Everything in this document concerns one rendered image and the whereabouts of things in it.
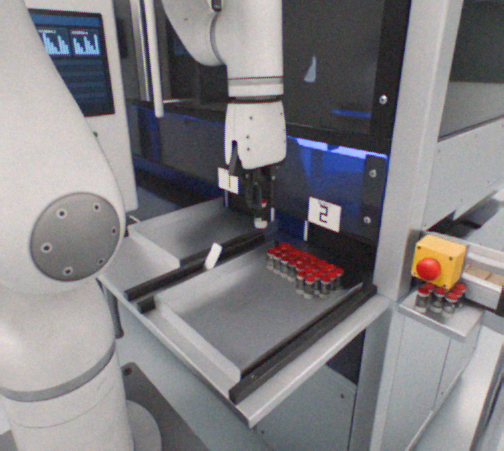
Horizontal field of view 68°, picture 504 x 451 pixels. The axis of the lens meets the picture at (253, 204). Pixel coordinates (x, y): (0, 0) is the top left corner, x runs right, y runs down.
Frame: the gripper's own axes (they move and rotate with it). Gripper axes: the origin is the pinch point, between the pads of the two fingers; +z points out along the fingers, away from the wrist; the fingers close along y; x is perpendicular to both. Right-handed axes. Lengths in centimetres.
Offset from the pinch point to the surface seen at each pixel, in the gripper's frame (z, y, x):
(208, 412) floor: 110, -23, -57
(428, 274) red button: 15.8, -20.2, 21.5
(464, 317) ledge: 27.5, -29.2, 26.1
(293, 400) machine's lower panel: 74, -25, -14
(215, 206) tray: 21, -30, -51
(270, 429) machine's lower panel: 95, -26, -25
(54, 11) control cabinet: -39, -2, -82
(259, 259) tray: 24.3, -16.4, -17.3
